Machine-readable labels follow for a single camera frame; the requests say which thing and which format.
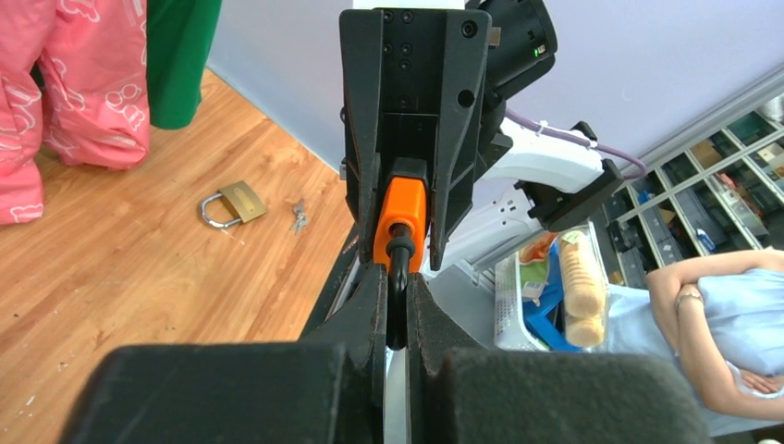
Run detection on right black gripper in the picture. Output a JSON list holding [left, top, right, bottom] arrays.
[[339, 6, 492, 270]]

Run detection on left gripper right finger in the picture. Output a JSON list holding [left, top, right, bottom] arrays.
[[407, 275, 709, 443]]

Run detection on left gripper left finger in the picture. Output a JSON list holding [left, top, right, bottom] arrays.
[[60, 265, 387, 443]]

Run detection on orange padlock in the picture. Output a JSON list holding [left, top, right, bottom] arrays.
[[374, 157, 427, 350]]

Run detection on silver brass-lock keys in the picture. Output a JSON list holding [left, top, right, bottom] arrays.
[[290, 199, 309, 235]]

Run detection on brass padlock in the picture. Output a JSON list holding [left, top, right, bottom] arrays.
[[199, 180, 267, 229]]

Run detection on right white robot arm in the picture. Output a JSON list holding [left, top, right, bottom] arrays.
[[338, 1, 622, 271]]

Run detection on white storage basket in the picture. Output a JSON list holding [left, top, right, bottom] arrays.
[[494, 241, 581, 352]]

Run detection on packaged round crackers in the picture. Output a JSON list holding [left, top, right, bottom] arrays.
[[557, 228, 608, 349]]

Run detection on green shirt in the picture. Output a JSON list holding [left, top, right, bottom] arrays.
[[147, 0, 222, 130]]

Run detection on person in blue shirt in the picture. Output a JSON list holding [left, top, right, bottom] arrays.
[[601, 249, 783, 437]]

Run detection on grey storage shelf unit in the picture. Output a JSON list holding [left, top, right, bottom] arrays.
[[595, 96, 783, 289]]

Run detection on pink patterned jacket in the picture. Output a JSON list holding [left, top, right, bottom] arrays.
[[1, 0, 152, 225]]

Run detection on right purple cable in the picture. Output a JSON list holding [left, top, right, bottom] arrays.
[[505, 108, 649, 182]]

